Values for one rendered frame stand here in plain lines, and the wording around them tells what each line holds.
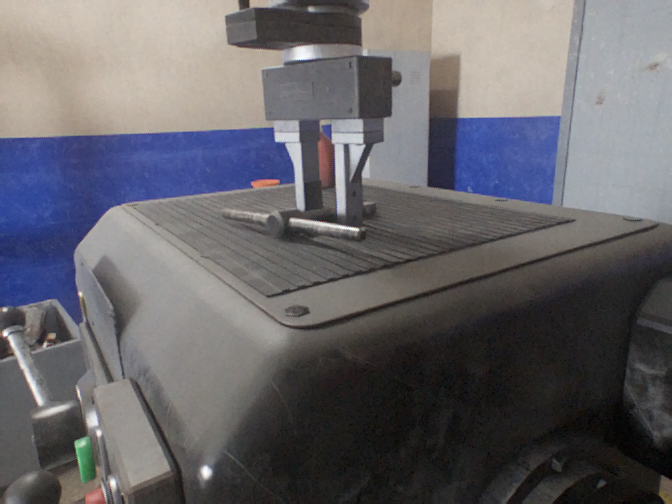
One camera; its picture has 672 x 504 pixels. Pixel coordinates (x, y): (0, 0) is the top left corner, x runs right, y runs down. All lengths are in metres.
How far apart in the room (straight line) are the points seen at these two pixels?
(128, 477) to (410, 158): 3.77
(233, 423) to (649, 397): 0.38
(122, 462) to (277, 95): 0.34
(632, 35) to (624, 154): 0.69
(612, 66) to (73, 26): 3.27
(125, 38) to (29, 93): 0.65
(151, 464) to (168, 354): 0.08
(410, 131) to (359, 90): 3.54
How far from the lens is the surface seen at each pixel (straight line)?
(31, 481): 0.43
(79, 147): 3.52
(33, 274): 3.62
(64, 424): 0.66
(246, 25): 0.43
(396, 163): 3.89
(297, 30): 0.44
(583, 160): 3.83
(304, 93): 0.48
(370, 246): 0.42
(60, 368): 2.37
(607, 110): 3.75
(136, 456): 0.32
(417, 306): 0.32
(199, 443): 0.29
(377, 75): 0.45
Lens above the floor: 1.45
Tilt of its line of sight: 16 degrees down
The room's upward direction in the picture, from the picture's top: 2 degrees counter-clockwise
